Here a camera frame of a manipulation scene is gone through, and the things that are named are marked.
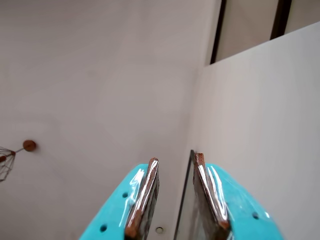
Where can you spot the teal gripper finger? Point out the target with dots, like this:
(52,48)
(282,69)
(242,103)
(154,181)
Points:
(240,212)
(112,212)

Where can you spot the recessed ceiling spotlight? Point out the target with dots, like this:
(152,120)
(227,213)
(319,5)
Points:
(159,230)

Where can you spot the black framed picture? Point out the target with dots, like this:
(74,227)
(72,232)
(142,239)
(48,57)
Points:
(188,200)

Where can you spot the wooden ceiling rose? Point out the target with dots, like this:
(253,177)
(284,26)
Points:
(29,145)

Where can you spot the dark vertical beam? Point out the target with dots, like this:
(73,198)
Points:
(218,30)
(281,17)

